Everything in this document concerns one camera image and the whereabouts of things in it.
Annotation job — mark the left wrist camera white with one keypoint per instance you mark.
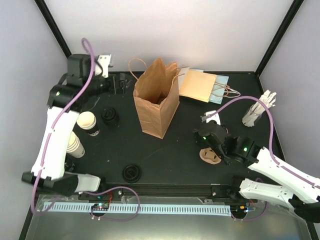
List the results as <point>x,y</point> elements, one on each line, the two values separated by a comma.
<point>102,64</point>

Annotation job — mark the paper cup black sleeve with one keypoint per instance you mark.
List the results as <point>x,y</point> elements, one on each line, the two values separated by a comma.
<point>88,122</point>

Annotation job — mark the black frame post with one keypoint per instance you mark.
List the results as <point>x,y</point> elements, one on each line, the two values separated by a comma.
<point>286,22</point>
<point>54,28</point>

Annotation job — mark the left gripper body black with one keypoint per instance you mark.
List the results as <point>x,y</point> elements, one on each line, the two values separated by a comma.
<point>113,89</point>

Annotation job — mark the stacked paper cups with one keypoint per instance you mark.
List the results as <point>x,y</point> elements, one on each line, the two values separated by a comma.
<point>75,147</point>

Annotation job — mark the black coffee lids stack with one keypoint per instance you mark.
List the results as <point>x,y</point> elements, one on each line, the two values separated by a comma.
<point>110,116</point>

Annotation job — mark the black coffee lid near bag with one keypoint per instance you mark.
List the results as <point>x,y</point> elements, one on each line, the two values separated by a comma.
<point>131,173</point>

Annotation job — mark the flat white paper bag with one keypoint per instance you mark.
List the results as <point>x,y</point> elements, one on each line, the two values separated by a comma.
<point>182,73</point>

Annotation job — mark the flat blue paper bag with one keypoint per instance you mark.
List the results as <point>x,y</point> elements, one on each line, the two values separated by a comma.
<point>218,90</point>

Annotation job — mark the left black frame post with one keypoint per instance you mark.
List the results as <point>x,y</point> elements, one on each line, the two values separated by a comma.
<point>54,28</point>

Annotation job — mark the black front mounting rail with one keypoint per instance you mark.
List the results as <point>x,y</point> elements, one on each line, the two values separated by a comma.
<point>226,193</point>

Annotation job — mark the blue slotted cable duct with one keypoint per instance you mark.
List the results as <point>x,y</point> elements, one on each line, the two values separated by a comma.
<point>152,209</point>

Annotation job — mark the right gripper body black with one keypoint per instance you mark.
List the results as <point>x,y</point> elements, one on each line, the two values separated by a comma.
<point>202,143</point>

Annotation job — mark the glass with white stirrers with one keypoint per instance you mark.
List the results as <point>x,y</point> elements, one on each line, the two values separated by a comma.
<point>255,112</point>

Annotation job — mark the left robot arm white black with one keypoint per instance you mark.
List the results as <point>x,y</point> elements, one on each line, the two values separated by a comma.
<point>86,77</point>

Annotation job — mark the right black frame post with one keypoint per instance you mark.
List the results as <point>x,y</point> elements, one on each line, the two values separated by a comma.
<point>286,22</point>

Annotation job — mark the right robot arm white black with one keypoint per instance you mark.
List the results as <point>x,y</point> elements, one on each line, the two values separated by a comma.
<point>295,190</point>

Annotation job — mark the brown pulp cup carrier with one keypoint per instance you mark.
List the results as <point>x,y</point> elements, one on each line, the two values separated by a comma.
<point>209,156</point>

